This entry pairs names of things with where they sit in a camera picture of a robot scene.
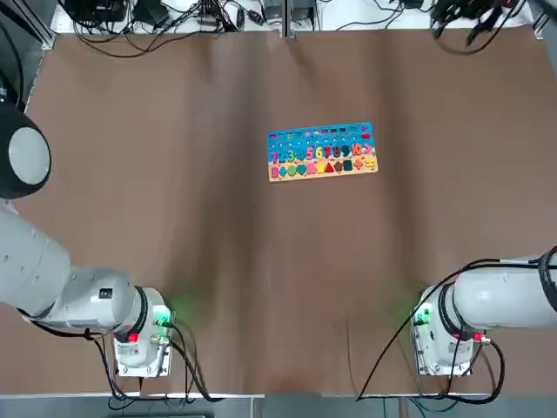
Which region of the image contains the aluminium frame post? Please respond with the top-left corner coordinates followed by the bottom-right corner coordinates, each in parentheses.
top-left (280, 0), bottom-right (294, 38)
top-left (531, 0), bottom-right (557, 41)
top-left (24, 17), bottom-right (57, 50)

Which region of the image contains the black USB hub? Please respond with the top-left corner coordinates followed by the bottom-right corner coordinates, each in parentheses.
top-left (196, 12), bottom-right (224, 32)

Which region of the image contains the blue wooden toy board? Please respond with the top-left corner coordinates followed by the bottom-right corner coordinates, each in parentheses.
top-left (266, 122), bottom-right (379, 183)

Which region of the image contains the black monitor stand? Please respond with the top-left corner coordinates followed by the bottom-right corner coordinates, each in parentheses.
top-left (131, 0), bottom-right (171, 26)

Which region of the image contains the black box device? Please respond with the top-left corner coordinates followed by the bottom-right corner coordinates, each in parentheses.
top-left (64, 0), bottom-right (128, 23)

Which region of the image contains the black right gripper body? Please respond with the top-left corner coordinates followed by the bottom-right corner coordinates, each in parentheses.
top-left (450, 0), bottom-right (488, 19)

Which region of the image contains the black desk cable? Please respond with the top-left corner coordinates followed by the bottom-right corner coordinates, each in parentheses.
top-left (71, 17), bottom-right (245, 57)

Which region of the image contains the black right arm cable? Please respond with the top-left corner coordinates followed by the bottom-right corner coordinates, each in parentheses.
top-left (355, 246), bottom-right (557, 404)

